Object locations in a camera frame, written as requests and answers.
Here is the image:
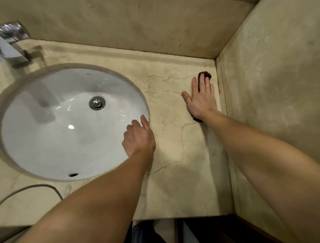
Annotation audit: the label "person's left hand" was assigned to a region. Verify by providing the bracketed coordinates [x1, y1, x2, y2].
[122, 115, 156, 158]

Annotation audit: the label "person's right hand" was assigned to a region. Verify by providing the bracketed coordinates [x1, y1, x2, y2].
[181, 74, 218, 122]

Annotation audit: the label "dark brown cleaning cloth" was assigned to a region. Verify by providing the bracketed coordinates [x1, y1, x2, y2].
[191, 71, 212, 123]

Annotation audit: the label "person's right forearm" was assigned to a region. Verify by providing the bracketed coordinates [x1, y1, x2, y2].
[203, 110, 320, 243]

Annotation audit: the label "person's left forearm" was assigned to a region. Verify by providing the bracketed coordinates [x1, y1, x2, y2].
[15, 149, 155, 243]

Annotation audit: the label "chrome sink drain plug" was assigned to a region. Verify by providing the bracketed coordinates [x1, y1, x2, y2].
[89, 96, 106, 111]

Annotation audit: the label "white oval sink basin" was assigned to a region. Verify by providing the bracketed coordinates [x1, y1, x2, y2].
[0, 68, 150, 181]

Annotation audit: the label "person's dark trousers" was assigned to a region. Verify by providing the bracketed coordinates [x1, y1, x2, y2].
[124, 220, 166, 243]

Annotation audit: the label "chrome faucet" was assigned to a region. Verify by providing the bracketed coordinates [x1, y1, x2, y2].
[0, 22, 32, 69]

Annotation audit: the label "grey cable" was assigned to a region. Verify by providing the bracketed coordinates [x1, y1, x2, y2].
[0, 184, 64, 205]

